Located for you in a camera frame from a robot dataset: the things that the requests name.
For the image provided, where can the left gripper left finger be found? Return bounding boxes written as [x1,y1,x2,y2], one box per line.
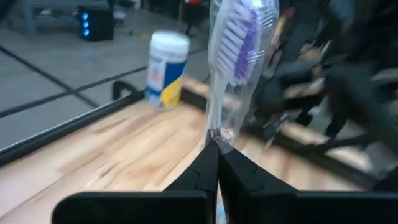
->
[163,141,220,224]

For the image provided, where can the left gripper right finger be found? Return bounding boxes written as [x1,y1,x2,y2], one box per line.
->
[218,147,299,224]

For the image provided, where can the disinfecting wipes canister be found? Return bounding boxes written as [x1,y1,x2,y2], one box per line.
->
[144,29,192,110]

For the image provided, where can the computer tower blue lights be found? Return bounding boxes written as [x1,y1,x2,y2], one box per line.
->
[77,4,115,43]

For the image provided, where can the black frame clamp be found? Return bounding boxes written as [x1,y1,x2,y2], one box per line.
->
[111,80,139,101]

